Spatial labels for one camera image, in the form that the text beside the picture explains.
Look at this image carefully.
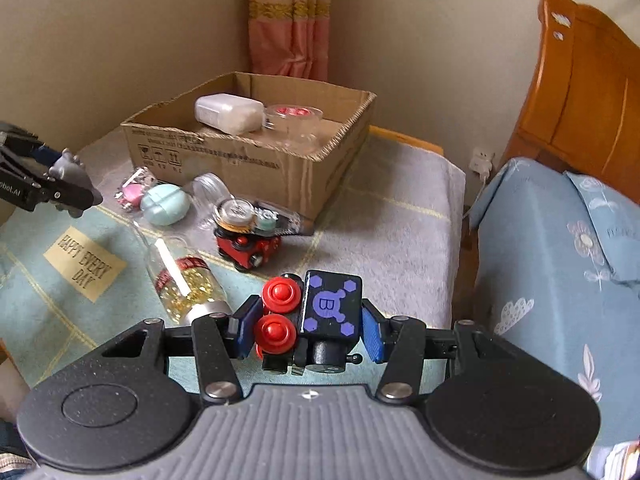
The clear bottle with gold beads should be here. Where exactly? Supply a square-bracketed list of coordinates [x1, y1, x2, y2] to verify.
[132, 220, 232, 328]

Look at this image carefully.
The cardboard box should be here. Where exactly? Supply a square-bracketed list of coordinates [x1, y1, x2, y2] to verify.
[120, 71, 377, 222]

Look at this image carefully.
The black and purple toy train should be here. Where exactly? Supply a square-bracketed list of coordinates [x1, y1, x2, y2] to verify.
[254, 270, 363, 376]

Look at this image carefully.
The blue floral pillow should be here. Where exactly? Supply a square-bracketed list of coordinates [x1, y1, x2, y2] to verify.
[564, 170, 640, 287]

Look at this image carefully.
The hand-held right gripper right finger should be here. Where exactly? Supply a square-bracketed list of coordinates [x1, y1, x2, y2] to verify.
[360, 299, 506, 403]

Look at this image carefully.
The wooden bed headboard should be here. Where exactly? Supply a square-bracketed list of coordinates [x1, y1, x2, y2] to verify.
[500, 0, 640, 191]

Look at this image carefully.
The pink and cream curtain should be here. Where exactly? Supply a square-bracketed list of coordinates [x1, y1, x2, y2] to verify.
[248, 0, 333, 82]

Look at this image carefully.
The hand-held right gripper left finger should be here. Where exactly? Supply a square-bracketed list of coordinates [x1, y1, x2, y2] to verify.
[100, 296, 264, 406]

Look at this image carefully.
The grey spiky animal toy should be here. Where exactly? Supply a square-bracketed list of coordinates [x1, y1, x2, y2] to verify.
[47, 147, 103, 218]

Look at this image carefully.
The white power cable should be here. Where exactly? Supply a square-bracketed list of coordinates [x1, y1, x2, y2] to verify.
[462, 174, 490, 222]

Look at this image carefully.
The white wall socket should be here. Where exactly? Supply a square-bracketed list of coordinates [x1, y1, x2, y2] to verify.
[470, 147, 496, 179]

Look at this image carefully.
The wooden bedside table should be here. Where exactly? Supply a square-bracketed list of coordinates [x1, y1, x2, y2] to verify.
[369, 127, 444, 157]

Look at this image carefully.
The blue floral bed sheet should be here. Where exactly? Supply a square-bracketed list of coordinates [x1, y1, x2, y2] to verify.
[469, 157, 640, 463]

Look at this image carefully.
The clear plastic jar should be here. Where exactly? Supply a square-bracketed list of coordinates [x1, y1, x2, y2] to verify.
[191, 172, 234, 232]

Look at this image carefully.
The pink item in clear packet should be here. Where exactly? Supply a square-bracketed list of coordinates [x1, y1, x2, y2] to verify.
[114, 167, 159, 214]

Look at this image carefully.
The white rectangular box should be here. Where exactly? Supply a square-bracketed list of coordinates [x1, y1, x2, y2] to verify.
[194, 94, 265, 135]

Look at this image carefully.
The clear container with red label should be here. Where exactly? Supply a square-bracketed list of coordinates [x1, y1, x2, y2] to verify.
[263, 103, 323, 145]

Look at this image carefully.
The red wooden toy train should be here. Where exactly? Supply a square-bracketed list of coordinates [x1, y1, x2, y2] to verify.
[216, 226, 282, 273]

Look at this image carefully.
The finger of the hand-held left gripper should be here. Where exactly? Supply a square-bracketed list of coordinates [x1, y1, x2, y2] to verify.
[41, 179, 104, 212]
[25, 141, 65, 167]

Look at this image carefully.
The mint green egg-shaped case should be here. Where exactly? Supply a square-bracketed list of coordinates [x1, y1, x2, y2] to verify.
[140, 183, 192, 226]

